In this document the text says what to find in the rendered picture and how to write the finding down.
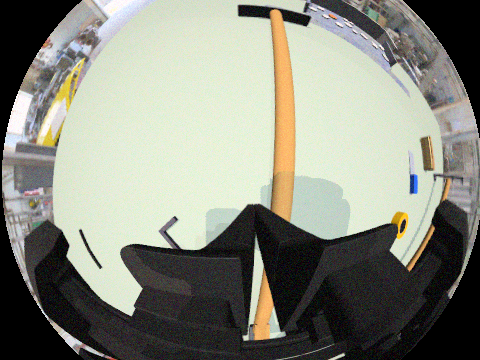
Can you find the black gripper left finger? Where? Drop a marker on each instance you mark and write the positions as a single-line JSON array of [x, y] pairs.
[[223, 268]]

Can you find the tan wooden block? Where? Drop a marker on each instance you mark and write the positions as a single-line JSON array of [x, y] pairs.
[[426, 149]]

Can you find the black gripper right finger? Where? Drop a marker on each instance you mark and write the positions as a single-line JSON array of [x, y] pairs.
[[296, 262]]

